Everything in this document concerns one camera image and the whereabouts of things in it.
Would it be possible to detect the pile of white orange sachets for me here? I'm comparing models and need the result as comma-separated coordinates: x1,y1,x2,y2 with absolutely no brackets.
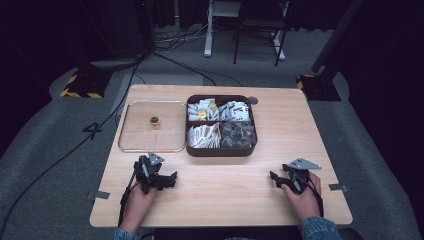
186,122,222,149

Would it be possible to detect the clear lid with gold knob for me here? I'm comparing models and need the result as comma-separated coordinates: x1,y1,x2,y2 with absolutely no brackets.
117,99,187,154

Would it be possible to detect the person's left hand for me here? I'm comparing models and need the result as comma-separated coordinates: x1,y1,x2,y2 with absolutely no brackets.
119,185,158,233

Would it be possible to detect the person's denim sleeve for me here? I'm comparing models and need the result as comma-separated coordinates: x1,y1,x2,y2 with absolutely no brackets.
299,216,342,240
109,227,142,240

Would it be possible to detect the bundle of floor cables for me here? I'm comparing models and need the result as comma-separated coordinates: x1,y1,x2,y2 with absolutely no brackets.
153,19,214,53

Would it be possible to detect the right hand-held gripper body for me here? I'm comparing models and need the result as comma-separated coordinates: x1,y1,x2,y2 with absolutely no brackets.
281,157,323,195

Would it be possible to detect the grey tape strip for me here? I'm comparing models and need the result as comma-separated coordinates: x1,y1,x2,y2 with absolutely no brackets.
86,190,111,201
327,182,350,193

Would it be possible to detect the pile of white printed packets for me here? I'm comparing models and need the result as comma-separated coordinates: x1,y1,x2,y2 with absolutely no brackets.
217,100,252,122

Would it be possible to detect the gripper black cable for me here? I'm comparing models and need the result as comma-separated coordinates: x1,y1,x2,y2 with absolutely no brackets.
117,171,139,228
301,175,325,218

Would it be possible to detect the person's right denim sleeve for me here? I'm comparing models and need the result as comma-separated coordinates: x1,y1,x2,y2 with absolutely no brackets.
299,216,342,240

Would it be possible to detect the white desk frame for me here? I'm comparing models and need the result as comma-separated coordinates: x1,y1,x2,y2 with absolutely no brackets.
203,0,287,62

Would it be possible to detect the black metal chair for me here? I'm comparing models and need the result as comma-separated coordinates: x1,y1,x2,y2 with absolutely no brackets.
232,0,290,67

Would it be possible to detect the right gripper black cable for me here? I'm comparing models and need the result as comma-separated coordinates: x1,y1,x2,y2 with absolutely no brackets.
301,175,325,218

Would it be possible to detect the pile of white yellow packets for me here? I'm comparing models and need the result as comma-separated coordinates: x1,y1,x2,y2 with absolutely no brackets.
187,98,219,122

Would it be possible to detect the slanted black stand pole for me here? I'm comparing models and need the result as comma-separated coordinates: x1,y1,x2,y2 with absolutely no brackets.
310,0,365,75

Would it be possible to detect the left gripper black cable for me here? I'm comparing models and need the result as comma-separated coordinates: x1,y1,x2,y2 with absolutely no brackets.
117,171,139,228

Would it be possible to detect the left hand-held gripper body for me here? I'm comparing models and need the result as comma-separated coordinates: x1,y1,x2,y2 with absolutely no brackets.
133,151,168,195

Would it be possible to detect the brown compartment box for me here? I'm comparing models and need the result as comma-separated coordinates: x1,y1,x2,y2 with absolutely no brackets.
184,94,259,158

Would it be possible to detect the pile of dark tea bags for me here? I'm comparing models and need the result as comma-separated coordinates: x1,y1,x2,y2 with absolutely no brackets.
219,120,258,149

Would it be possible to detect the yellow black striped stand base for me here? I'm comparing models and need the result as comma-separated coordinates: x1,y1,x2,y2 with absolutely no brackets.
60,67,114,100
296,73,342,102

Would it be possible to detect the person's left denim sleeve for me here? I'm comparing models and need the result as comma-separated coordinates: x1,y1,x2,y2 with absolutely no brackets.
109,227,142,240

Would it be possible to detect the person's right hand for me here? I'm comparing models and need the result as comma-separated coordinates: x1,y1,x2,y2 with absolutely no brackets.
280,171,323,222

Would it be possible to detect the long black floor cable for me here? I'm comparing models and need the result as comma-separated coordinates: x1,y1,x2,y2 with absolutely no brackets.
0,56,143,238

